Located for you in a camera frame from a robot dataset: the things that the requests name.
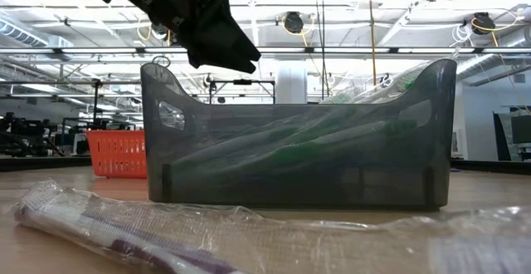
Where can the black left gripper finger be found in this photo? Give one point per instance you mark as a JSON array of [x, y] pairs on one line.
[[220, 60], [236, 41]]

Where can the green toothbrush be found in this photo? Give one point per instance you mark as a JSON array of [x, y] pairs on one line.
[[249, 145], [390, 128], [361, 95]]

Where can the orange perforated plastic basket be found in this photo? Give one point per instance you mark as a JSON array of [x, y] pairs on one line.
[[116, 153]]

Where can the smoky translucent grey bin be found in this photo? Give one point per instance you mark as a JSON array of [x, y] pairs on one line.
[[290, 182]]

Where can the black robot workstation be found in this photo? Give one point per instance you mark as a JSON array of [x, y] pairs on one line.
[[25, 137]]

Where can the purple toothbrush in clear wrapper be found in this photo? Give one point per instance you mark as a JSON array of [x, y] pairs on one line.
[[124, 232]]

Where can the black monitor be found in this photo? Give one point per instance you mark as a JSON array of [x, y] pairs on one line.
[[518, 133]]

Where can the black gantry frame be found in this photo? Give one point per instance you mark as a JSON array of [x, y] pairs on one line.
[[242, 81]]

